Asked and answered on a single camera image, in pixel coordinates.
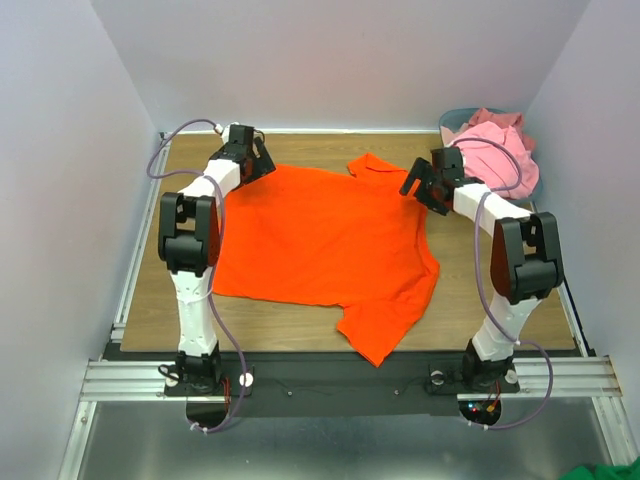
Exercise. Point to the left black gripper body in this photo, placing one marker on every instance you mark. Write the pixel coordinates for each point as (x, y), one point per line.
(261, 166)

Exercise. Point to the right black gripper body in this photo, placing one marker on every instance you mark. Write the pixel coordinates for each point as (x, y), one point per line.
(423, 180)

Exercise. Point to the orange t shirt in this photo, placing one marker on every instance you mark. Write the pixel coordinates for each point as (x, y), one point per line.
(313, 237)

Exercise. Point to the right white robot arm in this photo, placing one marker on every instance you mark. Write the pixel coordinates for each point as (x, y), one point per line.
(525, 264)

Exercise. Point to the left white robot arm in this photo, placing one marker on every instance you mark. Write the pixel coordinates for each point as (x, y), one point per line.
(190, 233)

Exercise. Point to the teal laundry basket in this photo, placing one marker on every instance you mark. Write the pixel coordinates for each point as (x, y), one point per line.
(454, 122)

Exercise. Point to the dusty pink t shirt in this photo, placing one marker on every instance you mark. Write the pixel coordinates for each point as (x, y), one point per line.
(504, 120)

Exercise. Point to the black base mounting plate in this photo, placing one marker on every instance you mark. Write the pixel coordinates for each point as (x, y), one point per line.
(338, 385)

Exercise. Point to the green cloth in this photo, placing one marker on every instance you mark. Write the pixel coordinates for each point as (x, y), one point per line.
(603, 472)

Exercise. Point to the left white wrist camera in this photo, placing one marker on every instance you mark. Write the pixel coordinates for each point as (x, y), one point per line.
(223, 131)

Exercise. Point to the right aluminium side rail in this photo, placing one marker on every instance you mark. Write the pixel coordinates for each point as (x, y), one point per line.
(555, 325)

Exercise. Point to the aluminium frame rail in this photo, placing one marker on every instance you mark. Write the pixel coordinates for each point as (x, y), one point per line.
(586, 377)

